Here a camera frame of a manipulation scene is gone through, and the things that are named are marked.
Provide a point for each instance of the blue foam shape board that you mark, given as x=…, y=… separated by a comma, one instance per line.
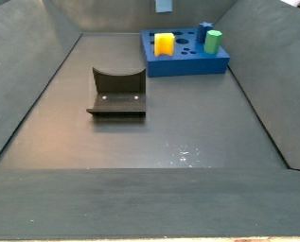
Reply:
x=189, y=60

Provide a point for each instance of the dark blue star peg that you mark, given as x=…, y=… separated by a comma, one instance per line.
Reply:
x=202, y=28

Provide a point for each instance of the light blue rectangular block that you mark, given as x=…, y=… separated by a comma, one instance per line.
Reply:
x=163, y=6

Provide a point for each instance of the yellow notched block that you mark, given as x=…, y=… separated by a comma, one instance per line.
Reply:
x=163, y=44

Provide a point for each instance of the green hexagonal peg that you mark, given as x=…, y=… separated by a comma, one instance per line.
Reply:
x=212, y=41

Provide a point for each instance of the black curved fixture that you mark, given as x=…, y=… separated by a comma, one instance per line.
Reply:
x=121, y=93

